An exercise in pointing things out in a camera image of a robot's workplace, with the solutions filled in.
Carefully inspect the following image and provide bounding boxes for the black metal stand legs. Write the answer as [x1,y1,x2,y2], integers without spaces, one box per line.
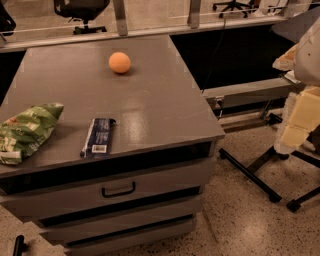
[218,113,320,213]

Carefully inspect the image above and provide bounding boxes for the black drawer handle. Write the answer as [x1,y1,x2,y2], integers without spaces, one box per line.
[101,182,136,198]

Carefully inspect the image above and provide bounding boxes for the grey metal rail frame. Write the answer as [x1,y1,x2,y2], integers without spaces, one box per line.
[203,77,304,133]

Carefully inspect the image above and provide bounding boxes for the black cylinder bottom left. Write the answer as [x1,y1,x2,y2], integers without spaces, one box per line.
[13,235,26,256]

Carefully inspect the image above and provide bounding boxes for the black office chair left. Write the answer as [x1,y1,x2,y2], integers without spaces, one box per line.
[53,0,110,35]

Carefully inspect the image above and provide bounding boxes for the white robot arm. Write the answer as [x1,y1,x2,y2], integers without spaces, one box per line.
[273,18,320,154]

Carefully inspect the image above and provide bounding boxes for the orange fruit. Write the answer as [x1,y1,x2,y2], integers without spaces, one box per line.
[109,52,131,74]

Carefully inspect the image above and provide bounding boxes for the dark blue snack packet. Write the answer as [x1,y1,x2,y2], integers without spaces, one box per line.
[80,118,116,158]

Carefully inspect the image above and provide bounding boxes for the grey drawer cabinet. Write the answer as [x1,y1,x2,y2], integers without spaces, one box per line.
[0,35,224,256]

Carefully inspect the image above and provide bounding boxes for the green snack bag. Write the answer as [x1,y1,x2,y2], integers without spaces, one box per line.
[0,103,64,165]

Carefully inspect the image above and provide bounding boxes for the black hanging cable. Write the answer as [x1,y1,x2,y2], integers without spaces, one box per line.
[200,16,228,94]

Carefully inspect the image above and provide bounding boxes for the black office chair base right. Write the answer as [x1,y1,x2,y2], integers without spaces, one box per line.
[212,0,259,19]

